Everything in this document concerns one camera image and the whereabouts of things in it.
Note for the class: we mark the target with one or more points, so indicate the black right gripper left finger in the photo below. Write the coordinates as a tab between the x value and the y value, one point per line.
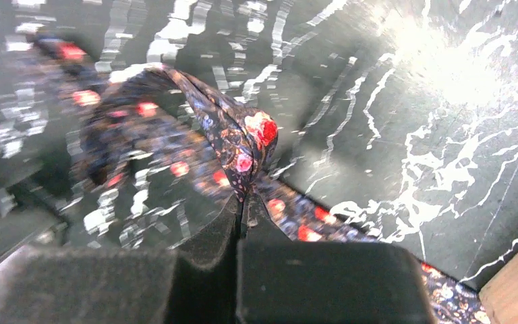
192	283

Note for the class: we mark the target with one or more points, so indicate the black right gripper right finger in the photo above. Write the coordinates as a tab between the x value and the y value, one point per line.
283	281

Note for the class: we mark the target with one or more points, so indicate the dark paisley red-dotted tie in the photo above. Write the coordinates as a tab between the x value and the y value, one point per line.
118	117

